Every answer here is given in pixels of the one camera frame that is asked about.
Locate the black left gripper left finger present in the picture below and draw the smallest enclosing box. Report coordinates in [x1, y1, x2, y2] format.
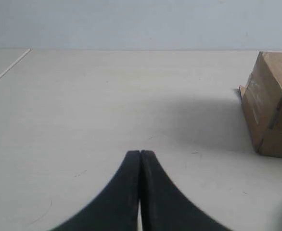
[53, 151, 141, 231]

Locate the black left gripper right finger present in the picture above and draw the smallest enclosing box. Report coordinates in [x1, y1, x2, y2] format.
[140, 150, 228, 231]

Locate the brown cardboard slotted box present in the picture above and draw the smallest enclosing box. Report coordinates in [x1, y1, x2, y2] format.
[239, 51, 282, 158]

